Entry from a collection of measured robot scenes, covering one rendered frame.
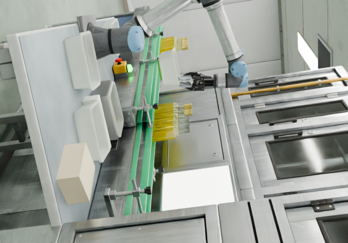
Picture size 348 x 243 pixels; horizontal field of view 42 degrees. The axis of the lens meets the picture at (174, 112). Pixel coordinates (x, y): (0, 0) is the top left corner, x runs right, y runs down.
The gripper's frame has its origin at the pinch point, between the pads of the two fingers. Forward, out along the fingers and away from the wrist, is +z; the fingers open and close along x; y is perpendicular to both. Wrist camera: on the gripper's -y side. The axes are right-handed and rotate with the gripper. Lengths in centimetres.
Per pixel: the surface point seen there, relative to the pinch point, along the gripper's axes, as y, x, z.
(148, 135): 18.6, 21.9, 13.4
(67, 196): 91, 18, 33
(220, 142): 3.2, 31.8, -21.7
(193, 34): -608, 42, -9
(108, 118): 34.4, 8.1, 28.9
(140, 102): 3.7, 9.5, 18.5
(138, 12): -150, -27, 35
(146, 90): -8.1, 6.2, 16.3
